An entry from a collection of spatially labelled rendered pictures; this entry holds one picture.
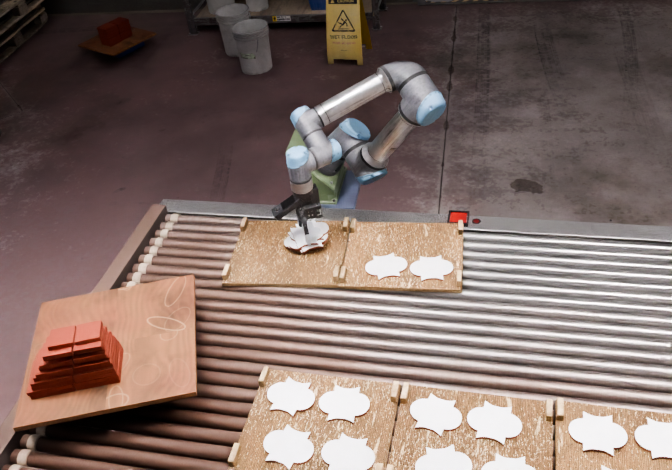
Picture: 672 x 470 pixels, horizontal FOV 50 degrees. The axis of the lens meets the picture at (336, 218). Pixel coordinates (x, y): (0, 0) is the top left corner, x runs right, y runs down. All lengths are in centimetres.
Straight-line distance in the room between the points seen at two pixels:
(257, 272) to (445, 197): 205
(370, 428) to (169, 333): 67
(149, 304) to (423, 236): 98
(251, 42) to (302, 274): 364
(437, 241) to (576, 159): 229
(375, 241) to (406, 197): 180
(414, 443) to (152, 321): 88
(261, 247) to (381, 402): 83
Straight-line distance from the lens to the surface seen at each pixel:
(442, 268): 245
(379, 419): 206
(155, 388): 212
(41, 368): 215
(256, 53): 596
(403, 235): 261
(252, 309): 243
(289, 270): 252
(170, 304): 235
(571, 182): 453
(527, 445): 202
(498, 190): 442
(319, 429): 205
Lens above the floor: 259
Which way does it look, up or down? 37 degrees down
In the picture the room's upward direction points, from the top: 7 degrees counter-clockwise
